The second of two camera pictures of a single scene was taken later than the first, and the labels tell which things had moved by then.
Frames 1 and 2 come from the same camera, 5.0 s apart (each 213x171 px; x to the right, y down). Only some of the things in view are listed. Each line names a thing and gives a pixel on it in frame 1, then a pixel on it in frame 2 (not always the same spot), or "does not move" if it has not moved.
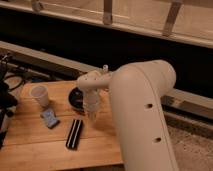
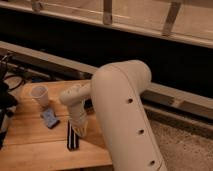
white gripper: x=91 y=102 → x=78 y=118
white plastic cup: x=41 y=94 does not move
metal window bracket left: x=36 y=6 does not move
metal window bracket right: x=171 y=17 does not move
